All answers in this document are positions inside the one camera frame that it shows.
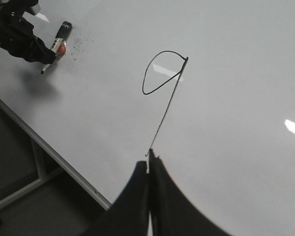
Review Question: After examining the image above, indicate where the black cloth-covered left gripper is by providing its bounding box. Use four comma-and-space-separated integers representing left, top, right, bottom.
0, 0, 56, 64

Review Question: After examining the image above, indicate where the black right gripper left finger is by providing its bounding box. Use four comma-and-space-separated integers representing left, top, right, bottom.
85, 161, 149, 236

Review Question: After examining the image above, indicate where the white whiteboard with metal frame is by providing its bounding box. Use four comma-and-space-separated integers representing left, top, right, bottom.
0, 0, 295, 236

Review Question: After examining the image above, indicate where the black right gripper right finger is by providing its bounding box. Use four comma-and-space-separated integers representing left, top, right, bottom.
148, 149, 229, 236

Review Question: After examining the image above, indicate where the white metal table frame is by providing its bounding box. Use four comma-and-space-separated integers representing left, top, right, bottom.
0, 44, 64, 216

